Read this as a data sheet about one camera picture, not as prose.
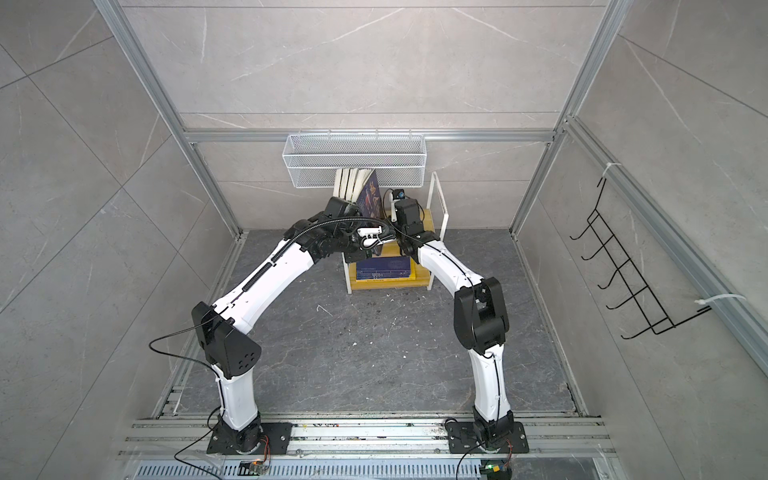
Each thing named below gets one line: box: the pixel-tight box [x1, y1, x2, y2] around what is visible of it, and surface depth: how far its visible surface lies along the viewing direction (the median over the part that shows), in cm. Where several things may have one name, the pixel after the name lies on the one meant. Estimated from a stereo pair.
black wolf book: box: [345, 168, 359, 201], surface depth 78 cm
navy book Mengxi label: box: [356, 256, 411, 280], surface depth 100 cm
